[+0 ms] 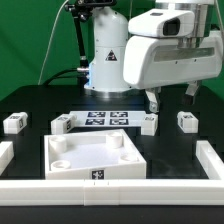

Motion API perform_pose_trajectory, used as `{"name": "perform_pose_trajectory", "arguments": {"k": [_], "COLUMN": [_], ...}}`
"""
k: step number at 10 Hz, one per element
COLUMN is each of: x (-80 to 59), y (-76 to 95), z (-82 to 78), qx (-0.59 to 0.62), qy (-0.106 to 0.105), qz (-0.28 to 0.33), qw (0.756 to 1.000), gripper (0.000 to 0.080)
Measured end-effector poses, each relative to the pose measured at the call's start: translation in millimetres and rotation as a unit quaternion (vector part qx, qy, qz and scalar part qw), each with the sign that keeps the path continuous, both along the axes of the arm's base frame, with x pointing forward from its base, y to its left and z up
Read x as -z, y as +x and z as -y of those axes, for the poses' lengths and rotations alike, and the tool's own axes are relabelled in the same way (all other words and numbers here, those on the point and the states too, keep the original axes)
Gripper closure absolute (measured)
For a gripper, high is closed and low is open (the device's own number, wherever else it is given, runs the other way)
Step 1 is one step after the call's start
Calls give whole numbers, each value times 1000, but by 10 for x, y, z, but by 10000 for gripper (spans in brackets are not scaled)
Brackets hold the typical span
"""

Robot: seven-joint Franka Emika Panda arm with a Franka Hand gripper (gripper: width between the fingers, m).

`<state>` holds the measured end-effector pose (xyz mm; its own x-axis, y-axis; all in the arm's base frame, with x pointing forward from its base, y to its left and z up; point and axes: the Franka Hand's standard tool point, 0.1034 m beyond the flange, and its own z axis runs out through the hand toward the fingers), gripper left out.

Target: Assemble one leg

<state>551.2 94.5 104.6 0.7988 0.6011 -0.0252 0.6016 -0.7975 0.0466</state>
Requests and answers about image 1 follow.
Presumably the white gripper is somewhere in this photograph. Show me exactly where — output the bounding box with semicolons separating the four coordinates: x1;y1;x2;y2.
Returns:
123;31;223;113

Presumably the white square tabletop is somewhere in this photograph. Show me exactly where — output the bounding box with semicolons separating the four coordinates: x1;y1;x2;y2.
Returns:
44;129;147;180

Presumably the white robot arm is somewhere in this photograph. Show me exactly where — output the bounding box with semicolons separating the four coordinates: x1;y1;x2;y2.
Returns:
85;0;224;112

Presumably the white fiducial marker sheet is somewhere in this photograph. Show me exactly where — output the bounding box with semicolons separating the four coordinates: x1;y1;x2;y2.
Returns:
71;111;146;127

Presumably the white U-shaped obstacle fence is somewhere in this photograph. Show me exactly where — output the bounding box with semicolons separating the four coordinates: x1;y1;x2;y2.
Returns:
0;140;224;207

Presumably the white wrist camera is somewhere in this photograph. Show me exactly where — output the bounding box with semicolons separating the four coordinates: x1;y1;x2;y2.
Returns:
128;9;195;38

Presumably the black cable bundle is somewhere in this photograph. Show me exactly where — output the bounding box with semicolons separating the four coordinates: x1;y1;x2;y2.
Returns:
42;67;90;87

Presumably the black camera stand pole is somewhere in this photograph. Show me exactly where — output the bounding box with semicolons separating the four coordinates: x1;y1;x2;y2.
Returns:
65;0;117;67

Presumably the white cable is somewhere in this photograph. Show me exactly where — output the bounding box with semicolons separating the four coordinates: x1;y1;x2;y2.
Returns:
37;0;71;86

